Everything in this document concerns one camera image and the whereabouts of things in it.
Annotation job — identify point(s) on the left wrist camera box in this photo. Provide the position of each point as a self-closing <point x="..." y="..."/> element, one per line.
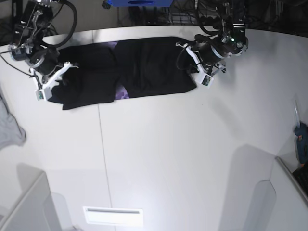
<point x="204" y="79"/>

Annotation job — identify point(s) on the grey cloth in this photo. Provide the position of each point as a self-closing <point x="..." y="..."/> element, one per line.
<point x="11" y="133"/>

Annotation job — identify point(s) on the white cabinet left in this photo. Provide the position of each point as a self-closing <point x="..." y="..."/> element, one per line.
<point x="34" y="209"/>

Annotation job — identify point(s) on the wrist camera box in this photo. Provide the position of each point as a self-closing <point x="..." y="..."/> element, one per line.
<point x="43" y="94"/>
<point x="204" y="79"/>

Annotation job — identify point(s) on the white table slot plate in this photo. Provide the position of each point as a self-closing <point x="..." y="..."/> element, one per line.
<point x="127" y="217"/>

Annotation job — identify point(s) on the black T-shirt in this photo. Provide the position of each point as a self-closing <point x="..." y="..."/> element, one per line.
<point x="144" y="67"/>

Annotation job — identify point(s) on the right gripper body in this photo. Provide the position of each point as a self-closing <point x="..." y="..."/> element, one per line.
<point x="45" y="68"/>

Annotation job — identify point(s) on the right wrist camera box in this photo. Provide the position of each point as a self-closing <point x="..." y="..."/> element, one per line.
<point x="43" y="94"/>

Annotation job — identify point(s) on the black keyboard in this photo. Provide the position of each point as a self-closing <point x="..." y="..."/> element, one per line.
<point x="301" y="176"/>

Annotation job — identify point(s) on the blue glue gun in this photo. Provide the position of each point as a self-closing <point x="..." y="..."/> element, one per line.
<point x="302" y="142"/>

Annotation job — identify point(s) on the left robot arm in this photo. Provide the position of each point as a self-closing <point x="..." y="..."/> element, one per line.
<point x="223" y="36"/>

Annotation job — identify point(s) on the white partition right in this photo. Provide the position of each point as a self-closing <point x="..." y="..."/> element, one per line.
<point x="281" y="204"/>

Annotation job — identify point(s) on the blue plastic box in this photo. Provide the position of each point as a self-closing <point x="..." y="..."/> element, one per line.
<point x="139" y="3"/>

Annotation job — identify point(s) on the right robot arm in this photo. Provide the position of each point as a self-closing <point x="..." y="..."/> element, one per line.
<point x="28" y="45"/>

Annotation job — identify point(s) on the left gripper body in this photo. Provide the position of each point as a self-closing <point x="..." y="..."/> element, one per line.
<point x="205" y="55"/>

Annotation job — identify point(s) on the clear glue stick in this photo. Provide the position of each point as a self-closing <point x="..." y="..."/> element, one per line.
<point x="296" y="114"/>

